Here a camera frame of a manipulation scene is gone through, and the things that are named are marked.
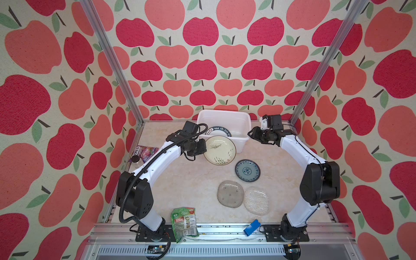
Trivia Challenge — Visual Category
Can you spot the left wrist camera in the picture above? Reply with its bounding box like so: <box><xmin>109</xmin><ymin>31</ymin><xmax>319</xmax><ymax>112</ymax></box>
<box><xmin>182</xmin><ymin>121</ymin><xmax>199</xmax><ymax>135</ymax></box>

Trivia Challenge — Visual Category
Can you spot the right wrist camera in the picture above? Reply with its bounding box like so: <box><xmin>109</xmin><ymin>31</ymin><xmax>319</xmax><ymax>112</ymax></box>
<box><xmin>260</xmin><ymin>114</ymin><xmax>284</xmax><ymax>131</ymax></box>

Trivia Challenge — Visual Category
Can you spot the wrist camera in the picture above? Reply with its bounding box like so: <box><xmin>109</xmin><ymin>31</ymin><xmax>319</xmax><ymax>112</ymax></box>
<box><xmin>182</xmin><ymin>121</ymin><xmax>199</xmax><ymax>135</ymax></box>
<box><xmin>260</xmin><ymin>114</ymin><xmax>284</xmax><ymax>131</ymax></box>

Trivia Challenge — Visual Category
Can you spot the clear textured glass plate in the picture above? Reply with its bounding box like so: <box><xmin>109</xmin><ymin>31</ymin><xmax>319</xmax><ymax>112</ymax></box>
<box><xmin>243</xmin><ymin>186</ymin><xmax>270</xmax><ymax>216</ymax></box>

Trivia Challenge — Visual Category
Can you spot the green snack packet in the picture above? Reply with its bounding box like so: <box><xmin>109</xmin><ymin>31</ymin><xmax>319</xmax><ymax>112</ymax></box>
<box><xmin>171</xmin><ymin>207</ymin><xmax>199</xmax><ymax>243</ymax></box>

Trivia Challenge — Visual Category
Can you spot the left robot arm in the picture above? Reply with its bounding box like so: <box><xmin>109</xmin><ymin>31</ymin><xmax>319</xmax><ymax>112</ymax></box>
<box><xmin>116</xmin><ymin>124</ymin><xmax>208</xmax><ymax>232</ymax></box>

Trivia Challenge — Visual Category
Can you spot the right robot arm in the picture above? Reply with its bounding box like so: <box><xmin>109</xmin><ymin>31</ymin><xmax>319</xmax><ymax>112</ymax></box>
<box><xmin>248</xmin><ymin>127</ymin><xmax>341</xmax><ymax>230</ymax></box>

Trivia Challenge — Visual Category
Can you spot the front aluminium rail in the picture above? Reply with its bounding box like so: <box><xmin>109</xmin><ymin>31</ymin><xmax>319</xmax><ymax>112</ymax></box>
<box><xmin>80</xmin><ymin>223</ymin><xmax>364</xmax><ymax>260</ymax></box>

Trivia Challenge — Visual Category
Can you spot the left aluminium frame post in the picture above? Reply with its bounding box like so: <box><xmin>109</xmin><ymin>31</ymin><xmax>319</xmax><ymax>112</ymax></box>
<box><xmin>80</xmin><ymin>0</ymin><xmax>144</xmax><ymax>127</ymax></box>

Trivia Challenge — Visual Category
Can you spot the blue patterned small plate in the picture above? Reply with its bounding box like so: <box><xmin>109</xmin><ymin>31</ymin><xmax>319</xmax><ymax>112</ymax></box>
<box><xmin>235</xmin><ymin>159</ymin><xmax>261</xmax><ymax>183</ymax></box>

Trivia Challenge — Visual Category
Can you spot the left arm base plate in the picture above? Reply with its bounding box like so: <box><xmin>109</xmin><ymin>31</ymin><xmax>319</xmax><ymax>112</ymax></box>
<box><xmin>135</xmin><ymin>224</ymin><xmax>176</xmax><ymax>243</ymax></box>

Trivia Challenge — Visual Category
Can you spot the aluminium frame post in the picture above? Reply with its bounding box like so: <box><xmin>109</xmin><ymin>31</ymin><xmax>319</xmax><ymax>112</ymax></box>
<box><xmin>80</xmin><ymin>0</ymin><xmax>144</xmax><ymax>127</ymax></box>
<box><xmin>289</xmin><ymin>0</ymin><xmax>369</xmax><ymax>125</ymax></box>

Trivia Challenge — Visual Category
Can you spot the blue small box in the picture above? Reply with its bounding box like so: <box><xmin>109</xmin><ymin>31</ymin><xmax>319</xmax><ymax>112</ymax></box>
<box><xmin>243</xmin><ymin>219</ymin><xmax>261</xmax><ymax>237</ymax></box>

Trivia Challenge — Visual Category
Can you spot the right aluminium frame post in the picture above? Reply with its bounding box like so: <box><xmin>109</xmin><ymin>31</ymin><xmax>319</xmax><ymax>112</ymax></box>
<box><xmin>289</xmin><ymin>0</ymin><xmax>369</xmax><ymax>125</ymax></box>

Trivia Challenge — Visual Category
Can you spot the white plate green rim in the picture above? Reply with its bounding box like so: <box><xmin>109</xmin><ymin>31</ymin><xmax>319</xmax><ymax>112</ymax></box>
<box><xmin>205</xmin><ymin>126</ymin><xmax>232</xmax><ymax>137</ymax></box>

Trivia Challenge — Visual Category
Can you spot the white plastic bin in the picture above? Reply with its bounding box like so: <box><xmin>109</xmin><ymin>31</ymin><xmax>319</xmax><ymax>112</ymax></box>
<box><xmin>197</xmin><ymin>109</ymin><xmax>252</xmax><ymax>153</ymax></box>

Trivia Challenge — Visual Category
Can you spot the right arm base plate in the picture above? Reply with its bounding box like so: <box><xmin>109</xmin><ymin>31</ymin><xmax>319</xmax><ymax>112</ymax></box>
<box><xmin>259</xmin><ymin>225</ymin><xmax>310</xmax><ymax>243</ymax></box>

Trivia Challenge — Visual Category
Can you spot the cream plate with plant drawing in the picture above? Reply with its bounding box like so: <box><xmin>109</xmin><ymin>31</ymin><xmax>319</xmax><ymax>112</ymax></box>
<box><xmin>204</xmin><ymin>135</ymin><xmax>237</xmax><ymax>166</ymax></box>

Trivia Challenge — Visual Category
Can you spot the grey glass plate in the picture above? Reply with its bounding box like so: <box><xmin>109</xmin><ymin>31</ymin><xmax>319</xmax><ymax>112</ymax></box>
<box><xmin>217</xmin><ymin>180</ymin><xmax>244</xmax><ymax>208</ymax></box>

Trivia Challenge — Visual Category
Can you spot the purple snack packet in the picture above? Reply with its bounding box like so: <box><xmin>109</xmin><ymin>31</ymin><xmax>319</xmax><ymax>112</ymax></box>
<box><xmin>132</xmin><ymin>145</ymin><xmax>159</xmax><ymax>163</ymax></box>

